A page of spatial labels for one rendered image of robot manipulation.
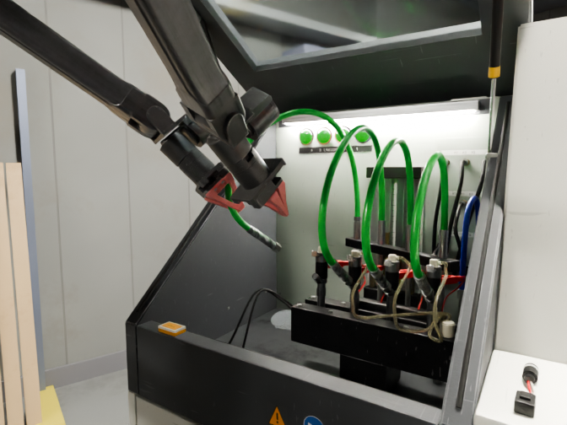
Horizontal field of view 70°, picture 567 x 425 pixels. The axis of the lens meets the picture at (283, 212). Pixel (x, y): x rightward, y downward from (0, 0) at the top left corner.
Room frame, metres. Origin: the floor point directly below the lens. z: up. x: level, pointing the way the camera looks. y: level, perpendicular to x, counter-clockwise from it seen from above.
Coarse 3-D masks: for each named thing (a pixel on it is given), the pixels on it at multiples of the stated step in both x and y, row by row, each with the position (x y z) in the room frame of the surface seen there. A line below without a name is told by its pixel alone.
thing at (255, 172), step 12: (252, 156) 0.68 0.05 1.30; (228, 168) 0.68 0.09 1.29; (240, 168) 0.67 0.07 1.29; (252, 168) 0.67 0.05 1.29; (264, 168) 0.69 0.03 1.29; (276, 168) 0.70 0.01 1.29; (240, 180) 0.69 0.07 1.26; (252, 180) 0.68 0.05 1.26; (264, 180) 0.69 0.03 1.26; (240, 192) 0.70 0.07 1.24; (252, 192) 0.68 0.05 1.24; (252, 204) 0.67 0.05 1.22
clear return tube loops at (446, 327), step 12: (360, 252) 0.83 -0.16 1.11; (408, 264) 0.77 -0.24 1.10; (444, 264) 0.74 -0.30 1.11; (360, 276) 0.76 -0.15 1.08; (444, 276) 0.71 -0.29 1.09; (396, 300) 0.68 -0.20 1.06; (396, 312) 0.68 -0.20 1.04; (420, 312) 0.72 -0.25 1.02; (432, 312) 0.72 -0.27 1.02; (444, 312) 0.72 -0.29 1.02; (396, 324) 0.67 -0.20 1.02; (432, 324) 0.69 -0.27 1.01; (444, 324) 0.70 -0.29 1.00; (432, 336) 0.66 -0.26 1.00; (444, 336) 0.70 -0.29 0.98
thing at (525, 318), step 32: (544, 32) 0.75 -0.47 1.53; (544, 64) 0.74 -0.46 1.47; (544, 96) 0.72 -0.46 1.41; (512, 128) 0.73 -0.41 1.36; (544, 128) 0.71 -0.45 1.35; (512, 160) 0.72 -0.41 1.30; (544, 160) 0.69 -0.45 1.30; (512, 192) 0.71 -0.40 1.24; (544, 192) 0.68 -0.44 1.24; (512, 224) 0.69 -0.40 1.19; (544, 224) 0.67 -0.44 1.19; (512, 256) 0.68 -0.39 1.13; (544, 256) 0.66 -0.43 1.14; (512, 288) 0.67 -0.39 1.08; (544, 288) 0.64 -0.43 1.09; (512, 320) 0.66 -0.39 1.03; (544, 320) 0.63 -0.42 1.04; (512, 352) 0.64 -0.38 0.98; (544, 352) 0.62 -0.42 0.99
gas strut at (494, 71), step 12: (504, 0) 0.71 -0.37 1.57; (492, 12) 0.73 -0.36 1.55; (492, 24) 0.73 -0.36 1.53; (492, 36) 0.74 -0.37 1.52; (492, 48) 0.74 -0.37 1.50; (492, 60) 0.75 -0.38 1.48; (492, 72) 0.76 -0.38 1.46; (492, 84) 0.77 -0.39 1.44; (492, 96) 0.78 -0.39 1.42; (492, 108) 0.79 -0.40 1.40; (492, 120) 0.79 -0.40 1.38; (492, 132) 0.80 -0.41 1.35; (492, 144) 0.82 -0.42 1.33; (492, 156) 0.82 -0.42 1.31
